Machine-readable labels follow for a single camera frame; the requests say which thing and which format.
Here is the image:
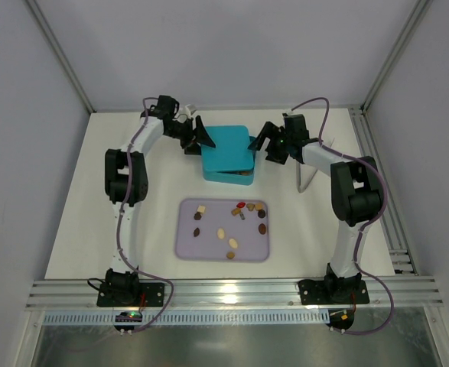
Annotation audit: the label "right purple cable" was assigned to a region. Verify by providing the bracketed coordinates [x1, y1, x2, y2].
[287, 97, 396, 336]

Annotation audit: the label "metal tongs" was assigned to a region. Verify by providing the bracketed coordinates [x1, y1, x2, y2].
[296, 139, 336, 193]

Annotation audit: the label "aluminium frame rail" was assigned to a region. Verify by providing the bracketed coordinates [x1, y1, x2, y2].
[25, 276, 443, 311]

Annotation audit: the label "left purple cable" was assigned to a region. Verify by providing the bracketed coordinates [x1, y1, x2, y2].
[115, 97, 174, 333]

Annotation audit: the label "slotted cable duct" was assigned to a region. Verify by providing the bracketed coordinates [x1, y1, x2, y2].
[43, 308, 330, 327]

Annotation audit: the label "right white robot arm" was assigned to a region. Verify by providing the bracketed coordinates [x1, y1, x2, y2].
[249, 114, 387, 305]

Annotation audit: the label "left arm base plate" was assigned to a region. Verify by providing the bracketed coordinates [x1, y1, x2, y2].
[96, 283, 164, 307]

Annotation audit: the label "purple tray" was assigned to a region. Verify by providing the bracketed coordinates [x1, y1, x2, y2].
[175, 198, 270, 262]

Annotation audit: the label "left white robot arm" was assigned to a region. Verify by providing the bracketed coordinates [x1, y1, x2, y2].
[99, 95, 216, 308]

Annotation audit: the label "purple cable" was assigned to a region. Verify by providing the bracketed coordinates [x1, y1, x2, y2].
[115, 97, 174, 333]
[287, 97, 396, 336]

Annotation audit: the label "brown leaf chocolate right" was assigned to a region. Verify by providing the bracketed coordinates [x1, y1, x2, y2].
[259, 223, 267, 235]

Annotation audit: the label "teal chocolate box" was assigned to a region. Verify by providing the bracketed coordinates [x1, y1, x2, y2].
[202, 136, 255, 186]

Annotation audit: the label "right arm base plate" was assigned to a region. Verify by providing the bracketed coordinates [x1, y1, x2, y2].
[298, 279, 370, 305]

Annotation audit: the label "teal box lid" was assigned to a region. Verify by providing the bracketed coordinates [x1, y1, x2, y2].
[201, 125, 254, 173]

